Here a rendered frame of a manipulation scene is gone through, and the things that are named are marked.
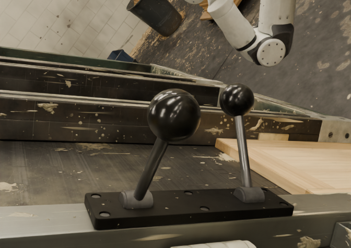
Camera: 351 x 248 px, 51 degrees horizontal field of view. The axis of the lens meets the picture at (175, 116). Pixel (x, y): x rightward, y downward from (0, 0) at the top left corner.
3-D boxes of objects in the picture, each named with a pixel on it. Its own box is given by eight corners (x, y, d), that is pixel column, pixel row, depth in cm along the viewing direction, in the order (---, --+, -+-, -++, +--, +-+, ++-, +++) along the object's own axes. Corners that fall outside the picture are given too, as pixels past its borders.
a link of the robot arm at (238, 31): (207, 14, 99) (244, 64, 109) (217, 25, 90) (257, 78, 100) (238, -12, 97) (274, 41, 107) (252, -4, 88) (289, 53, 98)
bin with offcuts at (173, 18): (191, 10, 502) (156, -24, 473) (170, 40, 496) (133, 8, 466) (174, 13, 548) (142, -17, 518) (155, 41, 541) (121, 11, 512)
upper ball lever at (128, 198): (156, 227, 32) (217, 115, 24) (115, 230, 31) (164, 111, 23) (147, 191, 35) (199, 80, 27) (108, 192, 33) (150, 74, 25)
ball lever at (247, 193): (277, 206, 36) (259, 79, 40) (245, 208, 34) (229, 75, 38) (254, 209, 39) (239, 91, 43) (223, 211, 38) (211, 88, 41)
